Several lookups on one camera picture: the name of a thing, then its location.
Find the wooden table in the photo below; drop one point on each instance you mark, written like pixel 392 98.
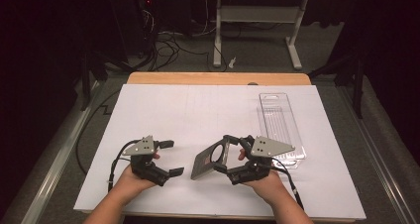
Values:
pixel 214 78

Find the dark equipment with red light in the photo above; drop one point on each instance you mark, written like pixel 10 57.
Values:
pixel 145 16

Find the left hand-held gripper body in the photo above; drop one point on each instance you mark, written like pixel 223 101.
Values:
pixel 145 166

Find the clear plastic package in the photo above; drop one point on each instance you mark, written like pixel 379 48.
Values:
pixel 279 118

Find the person's left hand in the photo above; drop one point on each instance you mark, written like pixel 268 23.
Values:
pixel 132 184

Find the aluminium rail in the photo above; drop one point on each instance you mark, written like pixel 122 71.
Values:
pixel 56 161
pixel 379 144

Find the person's right hand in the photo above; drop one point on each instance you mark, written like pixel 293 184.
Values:
pixel 267 187

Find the white paper sheet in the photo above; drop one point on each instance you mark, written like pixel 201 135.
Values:
pixel 198 118

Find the small white floor object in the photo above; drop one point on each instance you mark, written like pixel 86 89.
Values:
pixel 232 62

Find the black stand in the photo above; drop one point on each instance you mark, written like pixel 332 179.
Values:
pixel 358 85
pixel 87 72

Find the white metal stand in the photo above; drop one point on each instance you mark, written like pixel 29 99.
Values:
pixel 257 14

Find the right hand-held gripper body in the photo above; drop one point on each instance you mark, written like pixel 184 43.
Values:
pixel 261 166

